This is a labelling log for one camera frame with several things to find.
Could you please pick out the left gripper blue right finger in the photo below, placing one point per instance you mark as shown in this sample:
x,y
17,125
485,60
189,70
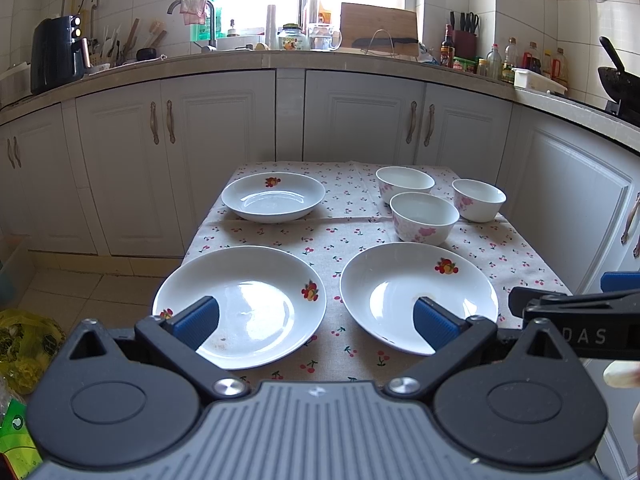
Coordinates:
x,y
436,324

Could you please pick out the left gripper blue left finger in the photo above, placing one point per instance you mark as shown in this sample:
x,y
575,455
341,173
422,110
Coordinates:
x,y
194,324

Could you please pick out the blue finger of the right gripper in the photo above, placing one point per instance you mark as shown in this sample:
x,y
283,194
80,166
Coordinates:
x,y
619,281
522,301

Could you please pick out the floral bowl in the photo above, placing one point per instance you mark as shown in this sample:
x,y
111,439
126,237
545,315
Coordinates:
x,y
477,201
393,180
422,218

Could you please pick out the chrome kitchen faucet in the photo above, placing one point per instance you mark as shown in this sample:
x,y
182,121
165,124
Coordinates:
x,y
211,45

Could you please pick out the right gloved hand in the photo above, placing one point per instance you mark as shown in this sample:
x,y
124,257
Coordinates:
x,y
625,374

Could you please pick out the cherry print tablecloth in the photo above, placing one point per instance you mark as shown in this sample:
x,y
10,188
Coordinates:
x,y
351,219

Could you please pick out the far deep fruit plate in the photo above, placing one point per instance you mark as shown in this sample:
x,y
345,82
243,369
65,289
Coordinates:
x,y
273,197

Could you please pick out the yellow plastic bag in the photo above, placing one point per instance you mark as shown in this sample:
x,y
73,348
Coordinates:
x,y
29,343

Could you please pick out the black wok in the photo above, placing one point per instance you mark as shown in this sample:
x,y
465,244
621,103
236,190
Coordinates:
x,y
621,86

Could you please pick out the green snack package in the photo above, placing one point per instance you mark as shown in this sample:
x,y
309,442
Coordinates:
x,y
19,456

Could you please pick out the white plastic tray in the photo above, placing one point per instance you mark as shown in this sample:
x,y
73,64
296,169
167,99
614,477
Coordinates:
x,y
527,79

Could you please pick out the dark sauce bottle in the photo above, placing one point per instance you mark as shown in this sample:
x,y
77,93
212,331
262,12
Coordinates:
x,y
446,52

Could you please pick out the red knife block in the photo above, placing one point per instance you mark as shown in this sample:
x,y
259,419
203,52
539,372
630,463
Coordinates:
x,y
464,33

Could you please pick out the black air fryer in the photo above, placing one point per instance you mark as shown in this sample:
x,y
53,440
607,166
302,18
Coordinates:
x,y
60,53

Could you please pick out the wooden cutting board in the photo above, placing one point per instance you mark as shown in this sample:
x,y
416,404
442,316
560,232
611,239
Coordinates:
x,y
379,29

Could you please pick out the pink cloth on faucet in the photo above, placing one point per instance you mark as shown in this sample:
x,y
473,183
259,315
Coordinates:
x,y
193,11

